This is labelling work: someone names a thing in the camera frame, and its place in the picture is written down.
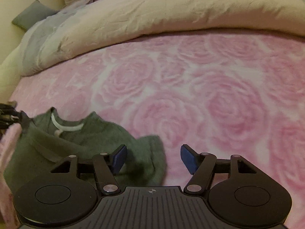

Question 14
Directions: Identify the grey t-shirt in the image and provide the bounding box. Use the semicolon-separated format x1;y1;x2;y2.
3;107;167;196

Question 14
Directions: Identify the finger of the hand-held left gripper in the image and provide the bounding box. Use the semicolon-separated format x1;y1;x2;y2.
0;102;32;134

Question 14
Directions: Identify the grey and cream duvet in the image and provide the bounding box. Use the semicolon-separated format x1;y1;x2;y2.
22;0;305;77

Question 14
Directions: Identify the grey pillow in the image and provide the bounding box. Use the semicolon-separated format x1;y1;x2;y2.
11;0;59;31

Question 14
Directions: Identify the pink floral blanket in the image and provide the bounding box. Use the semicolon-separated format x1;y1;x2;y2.
0;27;305;229

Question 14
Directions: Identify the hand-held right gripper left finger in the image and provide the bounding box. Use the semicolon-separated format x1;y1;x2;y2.
50;144;128;195

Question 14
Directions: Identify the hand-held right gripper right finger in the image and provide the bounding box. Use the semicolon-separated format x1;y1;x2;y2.
180;144;259;194

